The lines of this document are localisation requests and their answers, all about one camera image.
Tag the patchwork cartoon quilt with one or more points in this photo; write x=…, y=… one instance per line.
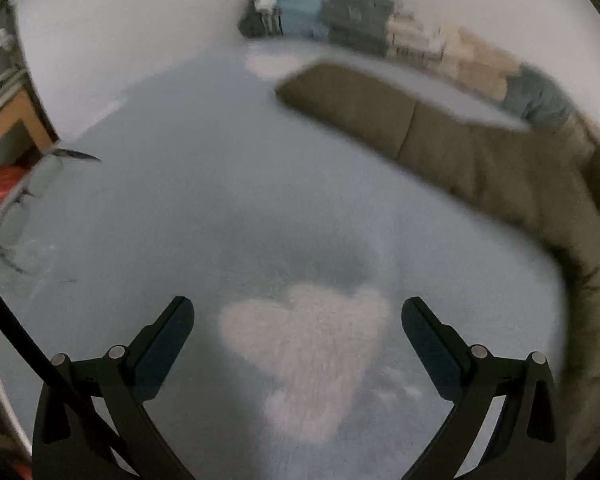
x=360, y=17

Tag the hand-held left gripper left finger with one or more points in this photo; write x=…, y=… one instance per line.
x=166, y=340

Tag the wooden shelf unit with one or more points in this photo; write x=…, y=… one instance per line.
x=15, y=120

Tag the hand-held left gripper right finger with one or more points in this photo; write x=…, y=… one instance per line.
x=430, y=342

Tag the olive puffer jacket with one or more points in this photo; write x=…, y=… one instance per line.
x=485, y=160

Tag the red bag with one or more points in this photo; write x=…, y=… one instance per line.
x=0, y=195

